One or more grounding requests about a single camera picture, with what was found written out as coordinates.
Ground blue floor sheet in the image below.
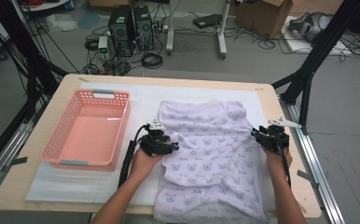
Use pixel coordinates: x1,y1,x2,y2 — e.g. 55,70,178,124
76,8,103,31

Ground lilac printed towel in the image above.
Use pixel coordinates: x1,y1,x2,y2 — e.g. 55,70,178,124
153,100,270,224

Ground grey clip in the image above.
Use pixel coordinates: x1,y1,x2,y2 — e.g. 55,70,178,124
297,169,320,189

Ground black clip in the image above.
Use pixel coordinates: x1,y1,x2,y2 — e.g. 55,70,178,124
11,157,29,166

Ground person's right hand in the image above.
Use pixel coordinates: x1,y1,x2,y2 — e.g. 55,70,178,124
261,146,294,183

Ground grey headset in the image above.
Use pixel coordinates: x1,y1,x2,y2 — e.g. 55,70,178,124
288,11,333,43

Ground small white device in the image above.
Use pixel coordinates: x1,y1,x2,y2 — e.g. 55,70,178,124
97,35,109,54

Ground black computer tower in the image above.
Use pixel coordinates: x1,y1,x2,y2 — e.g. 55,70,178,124
133,5,155,50
107,4,135,58

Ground white floor board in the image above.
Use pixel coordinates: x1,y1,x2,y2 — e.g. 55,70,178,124
281,15,353,57

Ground coiled black cable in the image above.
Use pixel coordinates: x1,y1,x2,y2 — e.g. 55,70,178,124
141,52,164,70

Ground open cardboard box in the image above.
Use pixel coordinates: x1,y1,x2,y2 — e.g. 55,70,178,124
235,0,294,40

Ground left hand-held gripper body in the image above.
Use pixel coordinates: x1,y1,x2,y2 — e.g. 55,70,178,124
140,119,172,157

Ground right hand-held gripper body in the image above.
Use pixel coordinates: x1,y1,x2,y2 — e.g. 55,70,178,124
256,117,302,153

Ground black flat device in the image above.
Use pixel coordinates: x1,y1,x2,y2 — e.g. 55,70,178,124
192,13,224,30

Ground black metal frame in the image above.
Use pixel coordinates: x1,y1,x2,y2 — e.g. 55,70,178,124
270,0,360,136
0,0,70,124

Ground aluminium rail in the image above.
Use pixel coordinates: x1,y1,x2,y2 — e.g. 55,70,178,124
279,94,346,224
0,102,47,204

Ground pink plastic basket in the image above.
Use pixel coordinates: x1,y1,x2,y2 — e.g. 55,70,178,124
39,88,132,172

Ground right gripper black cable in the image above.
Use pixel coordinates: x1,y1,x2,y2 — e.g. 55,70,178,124
274,132,293,189

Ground wooden table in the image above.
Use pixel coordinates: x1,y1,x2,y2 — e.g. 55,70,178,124
0,73,322,218

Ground white round table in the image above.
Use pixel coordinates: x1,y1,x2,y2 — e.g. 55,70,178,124
19,0,71,13

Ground white grid mat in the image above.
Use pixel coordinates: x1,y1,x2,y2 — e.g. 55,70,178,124
24,81,284,210

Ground white metal stand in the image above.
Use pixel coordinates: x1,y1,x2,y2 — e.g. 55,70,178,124
164,0,232,60

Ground person's left hand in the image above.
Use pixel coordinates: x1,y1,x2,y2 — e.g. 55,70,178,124
130,148,165,183

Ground clear plastic bag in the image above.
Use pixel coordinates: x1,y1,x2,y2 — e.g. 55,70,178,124
46,12,79,33

